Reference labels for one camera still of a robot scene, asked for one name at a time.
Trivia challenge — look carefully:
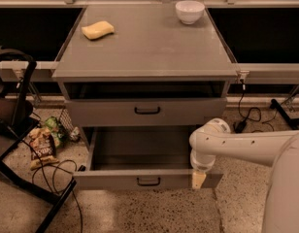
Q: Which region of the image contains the grey drawer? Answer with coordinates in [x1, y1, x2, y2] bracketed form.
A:
[65, 98, 227, 127]
[72, 126, 224, 191]

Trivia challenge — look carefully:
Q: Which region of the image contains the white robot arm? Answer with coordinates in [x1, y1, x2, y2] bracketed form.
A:
[189, 118, 299, 233]

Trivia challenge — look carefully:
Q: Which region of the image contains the grey top drawer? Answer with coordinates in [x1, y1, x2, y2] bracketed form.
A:
[65, 98, 227, 127]

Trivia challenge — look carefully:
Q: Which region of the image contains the grey drawer cabinet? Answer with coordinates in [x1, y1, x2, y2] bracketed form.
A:
[53, 4, 236, 145]

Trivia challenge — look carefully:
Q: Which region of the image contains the black chair base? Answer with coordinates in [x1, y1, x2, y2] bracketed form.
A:
[270, 99, 299, 130]

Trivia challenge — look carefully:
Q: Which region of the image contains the green snack bag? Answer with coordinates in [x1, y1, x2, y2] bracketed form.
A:
[45, 116, 67, 149]

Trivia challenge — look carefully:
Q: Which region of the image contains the brown chip bag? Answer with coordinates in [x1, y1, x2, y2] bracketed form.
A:
[29, 128, 58, 170]

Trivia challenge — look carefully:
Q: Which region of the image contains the white bowl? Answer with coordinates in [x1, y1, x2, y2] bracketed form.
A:
[175, 0, 205, 24]

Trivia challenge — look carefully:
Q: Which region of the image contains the yellow sponge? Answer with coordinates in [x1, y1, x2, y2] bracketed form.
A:
[82, 21, 115, 40]

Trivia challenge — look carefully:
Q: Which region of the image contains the black power adapter cable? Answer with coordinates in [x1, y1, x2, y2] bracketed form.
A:
[232, 79, 276, 134]

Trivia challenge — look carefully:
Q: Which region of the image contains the black floor cable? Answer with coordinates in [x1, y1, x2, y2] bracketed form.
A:
[20, 139, 84, 233]

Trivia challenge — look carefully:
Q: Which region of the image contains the black metal stand frame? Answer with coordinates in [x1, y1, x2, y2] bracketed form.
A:
[0, 46, 77, 233]

